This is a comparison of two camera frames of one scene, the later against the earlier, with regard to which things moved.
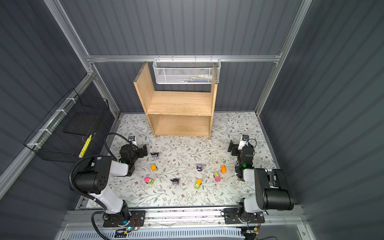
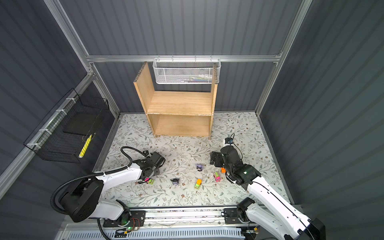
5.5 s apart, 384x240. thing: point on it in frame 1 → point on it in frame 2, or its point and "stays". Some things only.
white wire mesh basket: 185,71 stays
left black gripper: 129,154 → 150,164
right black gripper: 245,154 → 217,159
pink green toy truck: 217,177 stays
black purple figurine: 175,181 stays
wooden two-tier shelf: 185,114 stays
